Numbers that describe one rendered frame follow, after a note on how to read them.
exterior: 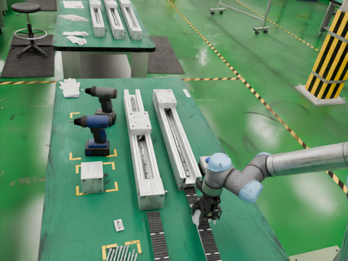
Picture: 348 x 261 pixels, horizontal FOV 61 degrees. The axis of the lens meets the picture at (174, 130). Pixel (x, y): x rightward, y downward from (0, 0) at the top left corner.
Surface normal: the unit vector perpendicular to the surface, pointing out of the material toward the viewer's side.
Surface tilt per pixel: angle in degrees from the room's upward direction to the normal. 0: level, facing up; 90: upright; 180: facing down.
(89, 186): 90
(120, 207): 0
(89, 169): 0
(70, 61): 90
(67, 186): 0
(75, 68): 90
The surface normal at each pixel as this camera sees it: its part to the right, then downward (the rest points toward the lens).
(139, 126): 0.11, -0.80
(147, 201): 0.21, 0.60
